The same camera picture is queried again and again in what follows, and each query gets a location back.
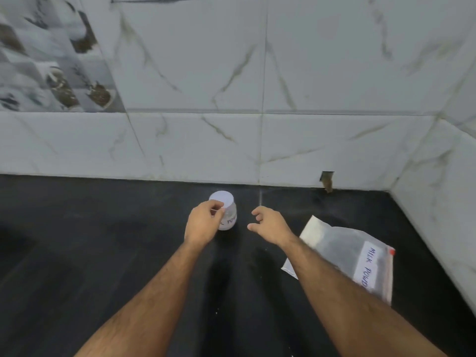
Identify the person's left hand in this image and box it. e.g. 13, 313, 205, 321
184, 200, 226, 248

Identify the person's right hand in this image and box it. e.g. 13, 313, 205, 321
247, 206, 295, 247

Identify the small white-lidded jar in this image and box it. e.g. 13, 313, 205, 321
208, 190, 237, 231

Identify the person's right forearm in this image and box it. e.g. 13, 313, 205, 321
281, 234, 447, 357

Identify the person's left forearm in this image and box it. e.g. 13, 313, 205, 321
74, 239, 210, 357

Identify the clear zip bag of powder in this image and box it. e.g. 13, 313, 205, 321
281, 215, 395, 305

